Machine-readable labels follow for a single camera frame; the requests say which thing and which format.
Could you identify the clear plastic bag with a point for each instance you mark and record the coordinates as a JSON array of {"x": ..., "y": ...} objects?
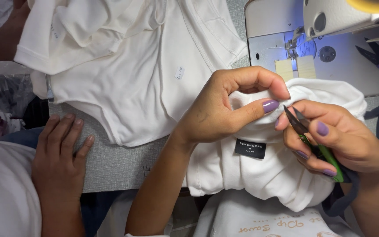
[{"x": 5, "y": 89}]

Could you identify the yellow round object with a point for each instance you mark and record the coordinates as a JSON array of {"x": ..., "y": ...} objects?
[{"x": 373, "y": 5}]

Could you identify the person's white printed shirt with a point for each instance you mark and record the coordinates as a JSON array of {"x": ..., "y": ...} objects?
[{"x": 262, "y": 220}]

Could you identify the small white size sticker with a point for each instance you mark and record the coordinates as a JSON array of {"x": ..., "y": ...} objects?
[{"x": 179, "y": 73}]

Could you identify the pile of white shirts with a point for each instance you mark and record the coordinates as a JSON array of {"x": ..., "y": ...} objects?
[{"x": 127, "y": 85}]

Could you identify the white shirt with black label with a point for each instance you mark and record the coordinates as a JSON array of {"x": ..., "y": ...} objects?
[{"x": 275, "y": 177}]

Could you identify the black neck label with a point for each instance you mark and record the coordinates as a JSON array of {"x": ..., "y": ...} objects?
[{"x": 250, "y": 148}]

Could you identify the metal table bracket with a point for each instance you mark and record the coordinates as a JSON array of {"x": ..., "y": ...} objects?
[{"x": 49, "y": 90}]

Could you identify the person's right hand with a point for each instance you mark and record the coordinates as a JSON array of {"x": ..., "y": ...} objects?
[{"x": 354, "y": 144}]

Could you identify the tan tape piece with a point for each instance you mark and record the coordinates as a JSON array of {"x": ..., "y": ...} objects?
[
  {"x": 284, "y": 69},
  {"x": 306, "y": 66}
]

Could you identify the white sewing machine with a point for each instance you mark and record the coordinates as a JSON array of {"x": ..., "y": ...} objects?
[{"x": 340, "y": 69}]

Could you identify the purple thread snips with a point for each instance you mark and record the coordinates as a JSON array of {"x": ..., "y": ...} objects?
[{"x": 378, "y": 59}]

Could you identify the person's left hand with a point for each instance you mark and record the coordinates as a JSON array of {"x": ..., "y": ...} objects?
[{"x": 209, "y": 112}]

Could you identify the green thread snips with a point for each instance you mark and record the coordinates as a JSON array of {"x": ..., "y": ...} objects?
[{"x": 328, "y": 155}]

